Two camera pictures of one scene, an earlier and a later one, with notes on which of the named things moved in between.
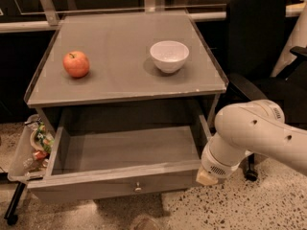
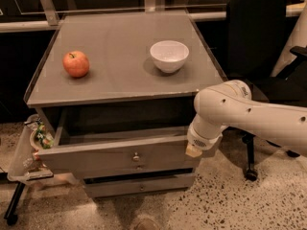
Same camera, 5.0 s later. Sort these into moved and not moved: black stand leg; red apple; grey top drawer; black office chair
Moved: grey top drawer
Not moved: red apple; black stand leg; black office chair
